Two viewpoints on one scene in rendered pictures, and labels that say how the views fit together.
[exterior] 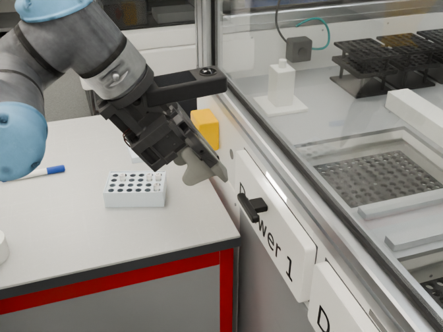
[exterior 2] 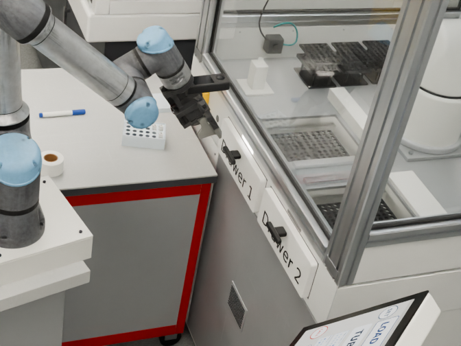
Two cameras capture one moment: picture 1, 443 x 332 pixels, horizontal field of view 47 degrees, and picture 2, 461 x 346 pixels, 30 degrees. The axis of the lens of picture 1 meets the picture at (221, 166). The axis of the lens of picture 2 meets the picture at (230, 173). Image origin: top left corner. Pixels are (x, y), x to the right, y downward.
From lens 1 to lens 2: 1.45 m
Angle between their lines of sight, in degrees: 8
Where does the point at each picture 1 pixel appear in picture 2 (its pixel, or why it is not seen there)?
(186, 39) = (180, 9)
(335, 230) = (276, 170)
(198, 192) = (188, 142)
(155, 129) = (190, 106)
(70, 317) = (96, 217)
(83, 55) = (165, 68)
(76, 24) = (167, 55)
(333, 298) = (272, 204)
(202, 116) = not seen: hidden behind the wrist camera
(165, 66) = not seen: hidden behind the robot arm
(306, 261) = (260, 187)
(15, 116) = (151, 104)
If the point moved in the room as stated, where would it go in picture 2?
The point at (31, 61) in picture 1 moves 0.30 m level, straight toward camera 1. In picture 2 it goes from (142, 71) to (188, 145)
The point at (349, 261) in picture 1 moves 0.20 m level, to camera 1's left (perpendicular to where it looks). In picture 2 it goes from (281, 186) to (201, 177)
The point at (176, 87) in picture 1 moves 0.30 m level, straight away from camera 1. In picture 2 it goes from (204, 86) to (193, 27)
